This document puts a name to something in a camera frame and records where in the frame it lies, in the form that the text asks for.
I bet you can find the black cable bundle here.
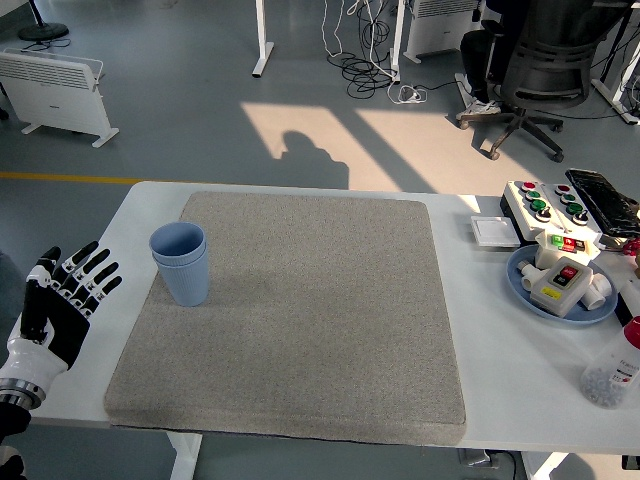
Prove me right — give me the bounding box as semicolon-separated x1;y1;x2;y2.
342;0;401;99

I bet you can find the white push-button control box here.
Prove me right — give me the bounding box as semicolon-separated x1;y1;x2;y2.
547;182;604;239
501;179;564;244

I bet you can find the grey power strip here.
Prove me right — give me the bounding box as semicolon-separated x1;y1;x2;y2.
457;448;516;470

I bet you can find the white desk leg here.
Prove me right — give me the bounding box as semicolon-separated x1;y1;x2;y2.
387;0;407;84
591;0;640;126
251;0;275;79

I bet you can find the white wall switch plate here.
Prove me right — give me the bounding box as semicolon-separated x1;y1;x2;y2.
469;215;521;250

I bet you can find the white pipe fitting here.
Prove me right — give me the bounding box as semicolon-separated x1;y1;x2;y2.
517;259;544;291
582;274;616;309

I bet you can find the clear bead bottle red cap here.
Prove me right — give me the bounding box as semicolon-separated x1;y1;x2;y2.
579;315;640;410

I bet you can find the black office chair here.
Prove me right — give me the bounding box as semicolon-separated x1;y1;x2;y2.
457;0;631;164

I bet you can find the grey-brown foam mat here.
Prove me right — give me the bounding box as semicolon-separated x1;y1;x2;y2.
103;190;468;447

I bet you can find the white cable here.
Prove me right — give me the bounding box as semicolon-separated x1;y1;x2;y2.
319;0;359;59

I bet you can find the red handled tool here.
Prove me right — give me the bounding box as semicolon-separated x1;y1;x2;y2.
597;234;640;259

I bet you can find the white table leg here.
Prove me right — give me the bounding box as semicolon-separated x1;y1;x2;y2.
167;432;204;480
522;452;569;480

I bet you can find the small white button box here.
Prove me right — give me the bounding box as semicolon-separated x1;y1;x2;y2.
534;230;601;271

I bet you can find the black round stand base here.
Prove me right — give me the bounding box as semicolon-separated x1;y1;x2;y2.
18;0;70;41

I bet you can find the black keyboard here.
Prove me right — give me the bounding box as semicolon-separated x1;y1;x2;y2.
564;168;640;236

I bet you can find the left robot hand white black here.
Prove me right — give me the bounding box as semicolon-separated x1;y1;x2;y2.
0;241;124;391

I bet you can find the grey switch box red button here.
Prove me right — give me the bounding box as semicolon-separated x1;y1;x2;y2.
529;257;594;319

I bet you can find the white panel heater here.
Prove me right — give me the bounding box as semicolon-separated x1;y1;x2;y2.
0;48;120;149
402;0;484;64

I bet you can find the blue round plate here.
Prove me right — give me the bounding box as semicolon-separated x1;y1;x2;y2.
506;244;620;329

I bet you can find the blue ribbed plastic cup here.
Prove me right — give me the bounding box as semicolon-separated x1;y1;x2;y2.
151;239;210;307
148;222;207;260

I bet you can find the seated person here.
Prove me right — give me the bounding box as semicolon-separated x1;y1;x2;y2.
457;0;531;121

